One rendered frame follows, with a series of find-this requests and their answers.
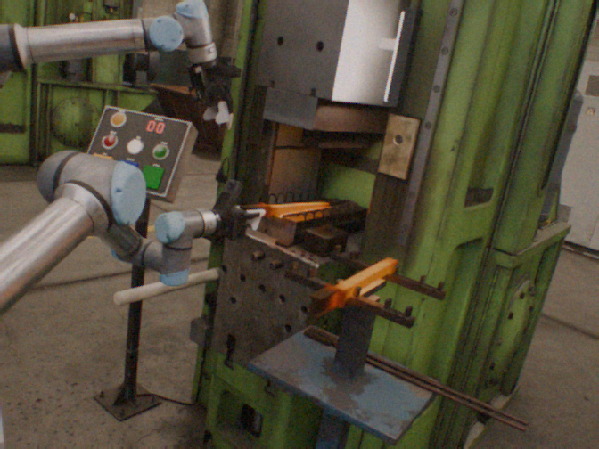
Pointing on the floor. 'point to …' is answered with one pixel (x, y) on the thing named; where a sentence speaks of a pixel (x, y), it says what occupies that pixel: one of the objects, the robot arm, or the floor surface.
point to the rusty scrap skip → (209, 128)
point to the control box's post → (135, 305)
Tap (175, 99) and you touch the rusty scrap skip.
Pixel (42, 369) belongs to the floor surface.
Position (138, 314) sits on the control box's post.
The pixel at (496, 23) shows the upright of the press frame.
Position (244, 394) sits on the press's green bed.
